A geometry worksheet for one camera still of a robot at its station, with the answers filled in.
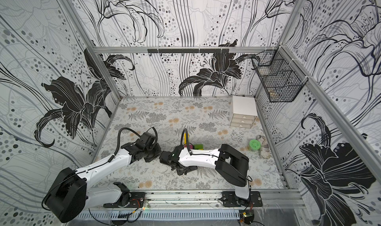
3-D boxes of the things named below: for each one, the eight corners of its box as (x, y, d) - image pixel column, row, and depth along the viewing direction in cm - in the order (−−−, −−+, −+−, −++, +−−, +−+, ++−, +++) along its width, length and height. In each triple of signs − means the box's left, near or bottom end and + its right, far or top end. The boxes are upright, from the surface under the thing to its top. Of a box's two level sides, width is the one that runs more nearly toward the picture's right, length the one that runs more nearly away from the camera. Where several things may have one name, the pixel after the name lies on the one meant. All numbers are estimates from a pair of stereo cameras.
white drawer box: (230, 128, 101) (234, 115, 90) (227, 109, 112) (230, 95, 101) (253, 128, 101) (260, 115, 90) (247, 108, 112) (253, 95, 101)
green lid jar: (248, 152, 91) (251, 148, 87) (246, 143, 95) (248, 139, 91) (259, 152, 91) (262, 148, 87) (256, 143, 95) (259, 139, 91)
